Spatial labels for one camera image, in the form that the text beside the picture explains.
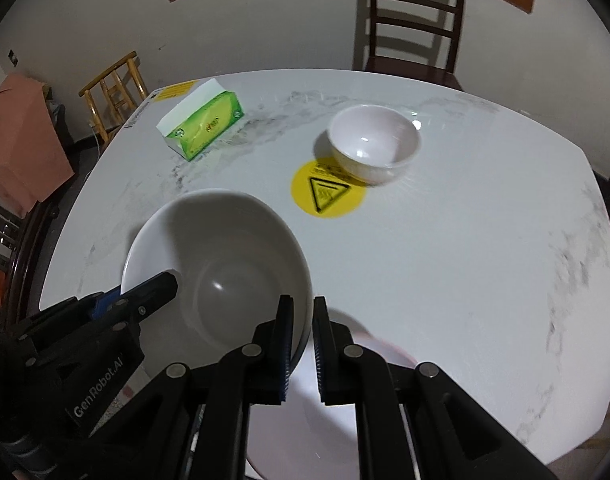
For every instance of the dark wooden dining chair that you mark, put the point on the dark wooden dining chair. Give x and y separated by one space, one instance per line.
415 76

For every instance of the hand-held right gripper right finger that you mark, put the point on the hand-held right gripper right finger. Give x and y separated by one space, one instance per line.
319 350

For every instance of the white ribbed bowl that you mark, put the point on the white ribbed bowl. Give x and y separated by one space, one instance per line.
370 135

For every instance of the green tissue pack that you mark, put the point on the green tissue pack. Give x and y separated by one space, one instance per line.
205 125

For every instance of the round yellow warning sticker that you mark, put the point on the round yellow warning sticker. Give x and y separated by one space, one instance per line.
325 195

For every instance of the bamboo chair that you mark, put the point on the bamboo chair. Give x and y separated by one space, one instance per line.
116 67

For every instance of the wall socket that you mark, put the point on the wall socket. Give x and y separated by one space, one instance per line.
13 57

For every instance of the white bowl with blue band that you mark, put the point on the white bowl with blue band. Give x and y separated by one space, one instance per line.
225 240

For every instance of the rectangular yellow sticker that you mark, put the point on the rectangular yellow sticker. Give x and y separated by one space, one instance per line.
172 92

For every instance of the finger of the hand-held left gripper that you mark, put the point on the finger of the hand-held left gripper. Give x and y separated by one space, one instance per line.
150 292

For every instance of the pink bowl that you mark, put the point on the pink bowl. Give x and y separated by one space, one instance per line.
300 425

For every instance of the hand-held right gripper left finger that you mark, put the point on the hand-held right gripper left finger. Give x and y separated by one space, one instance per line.
285 345

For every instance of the pink cloth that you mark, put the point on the pink cloth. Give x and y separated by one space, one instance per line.
20 145

